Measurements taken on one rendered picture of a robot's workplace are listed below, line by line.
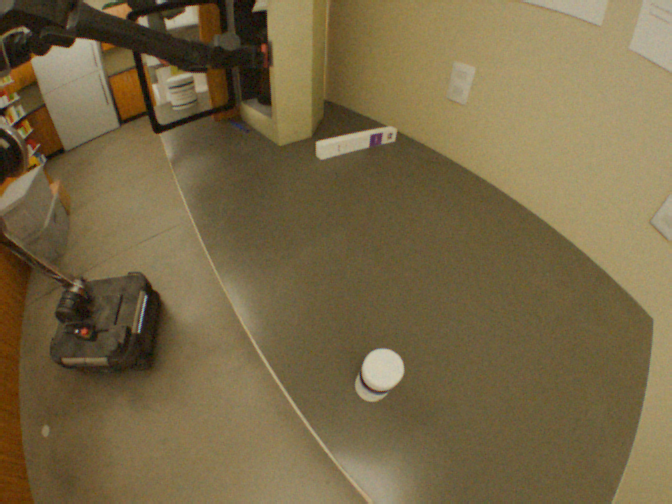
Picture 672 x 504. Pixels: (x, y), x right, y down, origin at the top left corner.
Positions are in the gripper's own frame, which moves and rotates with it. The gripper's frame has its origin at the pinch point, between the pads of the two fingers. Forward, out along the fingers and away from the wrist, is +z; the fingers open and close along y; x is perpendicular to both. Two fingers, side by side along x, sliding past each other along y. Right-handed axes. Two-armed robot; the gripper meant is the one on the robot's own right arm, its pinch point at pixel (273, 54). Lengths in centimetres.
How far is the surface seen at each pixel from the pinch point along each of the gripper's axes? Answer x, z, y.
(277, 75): 4.5, -8.1, -17.0
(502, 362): 27, -15, -89
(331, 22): -13.4, 34.9, 16.5
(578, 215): 18, 31, -89
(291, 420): 122, -35, -58
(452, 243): 26, -1, -69
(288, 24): -8.6, -5.7, -17.5
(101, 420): 128, -124, -8
